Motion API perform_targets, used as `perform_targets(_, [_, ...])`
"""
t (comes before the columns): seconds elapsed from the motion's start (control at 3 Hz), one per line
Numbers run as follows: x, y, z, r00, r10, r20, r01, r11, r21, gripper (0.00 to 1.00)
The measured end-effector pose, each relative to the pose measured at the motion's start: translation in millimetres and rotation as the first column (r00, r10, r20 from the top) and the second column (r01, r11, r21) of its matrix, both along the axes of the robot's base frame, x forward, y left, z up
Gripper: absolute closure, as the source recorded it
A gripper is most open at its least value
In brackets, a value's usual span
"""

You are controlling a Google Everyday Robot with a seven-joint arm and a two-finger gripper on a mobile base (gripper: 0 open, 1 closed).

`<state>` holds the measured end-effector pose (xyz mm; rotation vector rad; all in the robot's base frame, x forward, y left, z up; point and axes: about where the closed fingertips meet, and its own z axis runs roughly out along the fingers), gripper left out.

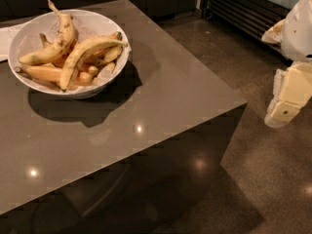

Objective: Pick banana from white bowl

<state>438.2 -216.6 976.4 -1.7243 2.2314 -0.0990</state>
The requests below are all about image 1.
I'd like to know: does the banana right side of bowl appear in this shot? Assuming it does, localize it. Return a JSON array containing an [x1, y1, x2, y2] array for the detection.
[[83, 31, 123, 66]]

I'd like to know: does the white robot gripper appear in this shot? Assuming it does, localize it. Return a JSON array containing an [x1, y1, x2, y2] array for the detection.
[[261, 0, 312, 128]]

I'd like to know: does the orange banana lower left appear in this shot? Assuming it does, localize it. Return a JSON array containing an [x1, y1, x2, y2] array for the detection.
[[15, 66, 93, 86]]

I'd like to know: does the spotted banana top left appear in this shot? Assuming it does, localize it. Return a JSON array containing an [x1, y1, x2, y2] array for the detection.
[[19, 0, 75, 65]]

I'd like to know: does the dark appliance with vent grille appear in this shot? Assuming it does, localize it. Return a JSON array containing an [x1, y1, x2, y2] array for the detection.
[[204, 0, 290, 40]]

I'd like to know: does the white ceramic bowl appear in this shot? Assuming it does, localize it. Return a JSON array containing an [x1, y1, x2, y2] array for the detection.
[[8, 10, 131, 98]]

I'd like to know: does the white paper napkin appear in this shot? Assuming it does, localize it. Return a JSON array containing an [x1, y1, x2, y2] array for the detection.
[[0, 23, 23, 61]]

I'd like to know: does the long yellow banana front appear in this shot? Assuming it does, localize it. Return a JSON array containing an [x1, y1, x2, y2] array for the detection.
[[59, 35, 127, 92]]

